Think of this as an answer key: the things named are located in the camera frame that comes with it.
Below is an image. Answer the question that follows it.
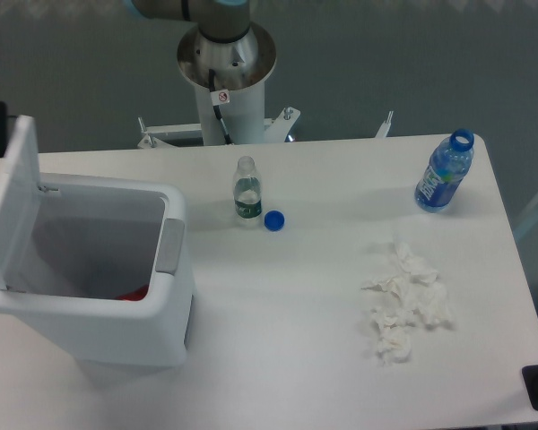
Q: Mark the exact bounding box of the white trash can lid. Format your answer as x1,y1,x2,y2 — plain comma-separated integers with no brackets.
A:
0,116,60,290

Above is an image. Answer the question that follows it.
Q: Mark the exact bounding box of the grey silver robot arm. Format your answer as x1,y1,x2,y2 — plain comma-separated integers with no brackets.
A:
126,1,276,145

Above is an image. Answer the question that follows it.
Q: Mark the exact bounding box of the white trash can body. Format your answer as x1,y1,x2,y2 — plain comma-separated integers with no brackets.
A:
0,174,195,367

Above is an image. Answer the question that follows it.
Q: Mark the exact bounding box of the blue bottle cap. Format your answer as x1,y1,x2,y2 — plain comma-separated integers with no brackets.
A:
264,210,285,232

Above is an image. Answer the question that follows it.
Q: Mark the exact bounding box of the red item in bin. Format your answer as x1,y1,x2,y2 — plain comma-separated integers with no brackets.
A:
116,285,149,302

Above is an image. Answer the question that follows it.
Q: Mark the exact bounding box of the clear green-label bottle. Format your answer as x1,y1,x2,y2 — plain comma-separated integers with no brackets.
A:
232,156,262,228

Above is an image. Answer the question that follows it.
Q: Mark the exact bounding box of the crumpled white tissue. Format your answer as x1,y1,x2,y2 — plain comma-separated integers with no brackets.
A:
361,242,455,366

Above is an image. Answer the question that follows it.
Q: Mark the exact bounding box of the blue drink bottle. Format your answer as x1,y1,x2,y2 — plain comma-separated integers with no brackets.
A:
414,128,474,213

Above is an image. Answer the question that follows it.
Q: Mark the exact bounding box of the black pedestal cable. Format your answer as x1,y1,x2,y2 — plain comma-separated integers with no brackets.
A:
208,69,237,145

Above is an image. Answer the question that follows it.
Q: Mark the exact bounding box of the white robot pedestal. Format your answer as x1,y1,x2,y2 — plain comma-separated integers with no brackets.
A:
136,71,395,150

